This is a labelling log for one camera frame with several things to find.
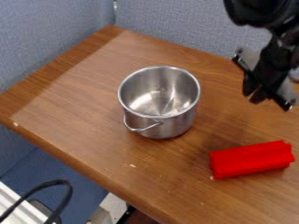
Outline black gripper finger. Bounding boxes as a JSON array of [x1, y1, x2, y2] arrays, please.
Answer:
[[249, 87, 270, 104], [242, 72, 258, 97]]

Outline metal pot with handle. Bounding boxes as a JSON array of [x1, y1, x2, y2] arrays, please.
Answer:
[[117, 66, 201, 139]]

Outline red block object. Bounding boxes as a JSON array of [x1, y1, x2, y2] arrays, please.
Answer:
[[209, 140, 295, 179]]

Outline black cable loop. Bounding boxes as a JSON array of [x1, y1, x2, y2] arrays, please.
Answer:
[[0, 178, 74, 224]]

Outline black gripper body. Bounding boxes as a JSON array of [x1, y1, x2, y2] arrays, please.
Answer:
[[230, 47, 297, 111]]

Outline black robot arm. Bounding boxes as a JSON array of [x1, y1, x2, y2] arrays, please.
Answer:
[[222, 0, 299, 111]]

